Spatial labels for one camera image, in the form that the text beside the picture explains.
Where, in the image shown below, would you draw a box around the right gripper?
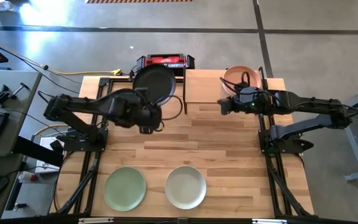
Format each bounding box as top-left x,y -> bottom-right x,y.
218,86 -> 262,115

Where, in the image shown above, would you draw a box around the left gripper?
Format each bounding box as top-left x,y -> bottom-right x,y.
116,88 -> 163,135

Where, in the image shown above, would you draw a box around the terracotta plate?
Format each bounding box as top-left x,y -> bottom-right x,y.
223,65 -> 262,96

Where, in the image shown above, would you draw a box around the black plate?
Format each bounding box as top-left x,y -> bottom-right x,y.
132,63 -> 177,107

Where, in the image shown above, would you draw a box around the mint green plate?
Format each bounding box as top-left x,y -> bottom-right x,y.
103,166 -> 147,212

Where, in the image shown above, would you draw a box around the pale grey plate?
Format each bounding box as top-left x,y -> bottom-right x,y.
164,165 -> 208,210

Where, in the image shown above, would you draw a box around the wooden shelf black legs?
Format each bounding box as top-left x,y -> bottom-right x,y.
182,66 -> 267,115

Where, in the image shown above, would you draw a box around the red black toolbox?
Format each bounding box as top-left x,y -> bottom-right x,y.
135,53 -> 196,77

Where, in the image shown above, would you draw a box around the white electronics box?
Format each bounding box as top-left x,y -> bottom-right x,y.
37,136 -> 65,175

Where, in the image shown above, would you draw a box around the black flat panel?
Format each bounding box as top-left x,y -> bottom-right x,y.
12,135 -> 65,168

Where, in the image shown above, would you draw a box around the white bottle red cap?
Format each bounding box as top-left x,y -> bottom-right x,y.
17,170 -> 39,184

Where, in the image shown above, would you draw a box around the person's shoe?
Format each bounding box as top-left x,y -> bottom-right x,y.
0,0 -> 14,12

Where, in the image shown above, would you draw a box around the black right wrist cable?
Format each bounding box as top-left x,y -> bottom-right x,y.
219,71 -> 252,94

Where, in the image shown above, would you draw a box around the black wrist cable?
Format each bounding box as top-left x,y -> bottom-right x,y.
219,71 -> 252,94
154,95 -> 184,131

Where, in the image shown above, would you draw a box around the black aluminium table frame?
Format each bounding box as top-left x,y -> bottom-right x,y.
47,66 -> 315,224

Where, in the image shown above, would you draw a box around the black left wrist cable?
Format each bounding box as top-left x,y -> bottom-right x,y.
154,95 -> 184,131

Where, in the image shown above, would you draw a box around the yellow extension cable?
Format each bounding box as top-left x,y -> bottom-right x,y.
44,68 -> 123,77

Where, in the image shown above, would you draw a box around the tan cable loop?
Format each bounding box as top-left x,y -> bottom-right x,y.
34,123 -> 71,138

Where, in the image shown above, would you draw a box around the silver metal bracket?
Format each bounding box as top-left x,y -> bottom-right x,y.
252,218 -> 288,224
78,217 -> 114,224

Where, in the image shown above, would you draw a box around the black screw handle clamp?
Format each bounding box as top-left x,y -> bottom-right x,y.
10,82 -> 30,100

